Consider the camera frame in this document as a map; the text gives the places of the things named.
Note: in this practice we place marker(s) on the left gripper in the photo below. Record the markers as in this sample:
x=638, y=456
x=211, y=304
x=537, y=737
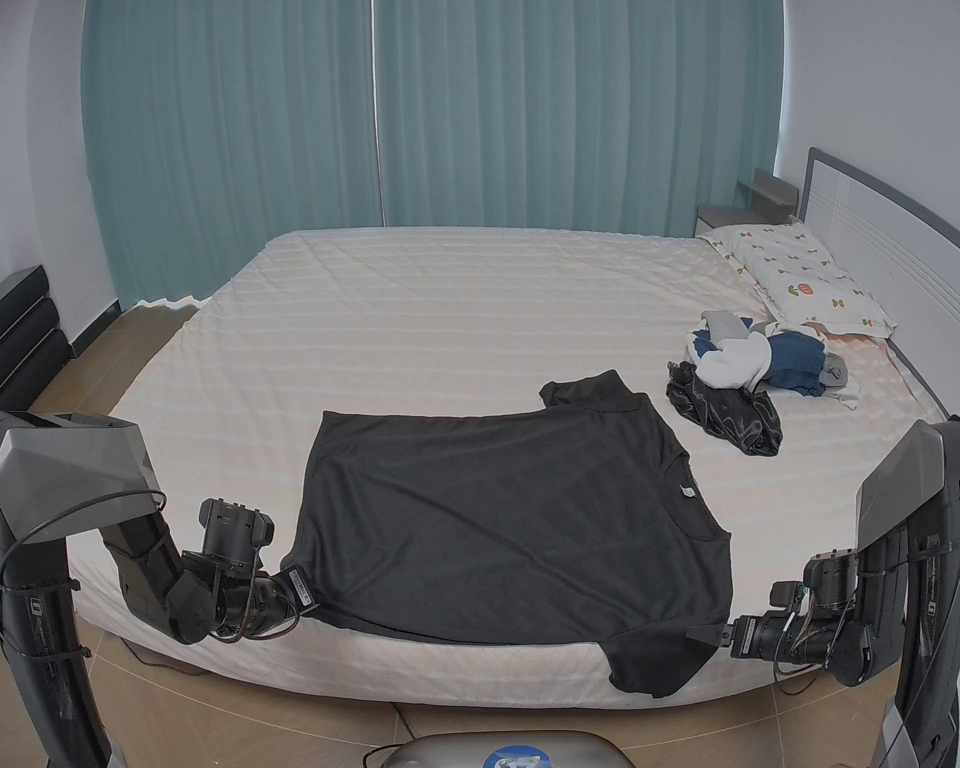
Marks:
x=289, y=600

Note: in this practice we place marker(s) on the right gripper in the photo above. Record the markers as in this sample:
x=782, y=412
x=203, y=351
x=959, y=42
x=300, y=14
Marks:
x=765, y=637

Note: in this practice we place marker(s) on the black T-shirt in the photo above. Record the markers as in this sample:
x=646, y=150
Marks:
x=487, y=525

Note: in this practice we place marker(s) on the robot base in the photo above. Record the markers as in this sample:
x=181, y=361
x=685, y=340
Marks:
x=495, y=750

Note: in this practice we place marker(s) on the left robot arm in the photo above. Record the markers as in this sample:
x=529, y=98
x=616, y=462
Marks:
x=52, y=480

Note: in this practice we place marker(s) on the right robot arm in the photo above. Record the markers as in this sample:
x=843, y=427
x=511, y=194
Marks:
x=900, y=487

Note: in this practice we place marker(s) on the pile of clothes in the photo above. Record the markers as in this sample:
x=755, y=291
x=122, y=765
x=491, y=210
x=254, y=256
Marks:
x=739, y=364

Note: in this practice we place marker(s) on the bed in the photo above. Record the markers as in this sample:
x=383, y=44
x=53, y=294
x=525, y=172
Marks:
x=450, y=300

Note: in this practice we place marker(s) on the black satin garment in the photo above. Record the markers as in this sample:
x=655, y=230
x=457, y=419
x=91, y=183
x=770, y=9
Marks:
x=731, y=412

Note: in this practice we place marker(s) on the white printed pillow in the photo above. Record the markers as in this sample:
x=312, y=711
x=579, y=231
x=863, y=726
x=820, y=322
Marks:
x=802, y=277

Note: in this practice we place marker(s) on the black chest of drawers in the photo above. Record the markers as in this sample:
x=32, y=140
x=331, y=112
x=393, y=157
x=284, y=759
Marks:
x=26, y=330

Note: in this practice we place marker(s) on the grey white bedside table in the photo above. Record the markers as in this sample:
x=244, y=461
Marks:
x=757, y=206

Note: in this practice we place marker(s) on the blue-green curtain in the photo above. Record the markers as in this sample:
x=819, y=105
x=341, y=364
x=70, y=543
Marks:
x=225, y=150
x=562, y=112

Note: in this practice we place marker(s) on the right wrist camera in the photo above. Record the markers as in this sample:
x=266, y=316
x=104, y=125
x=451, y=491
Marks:
x=789, y=595

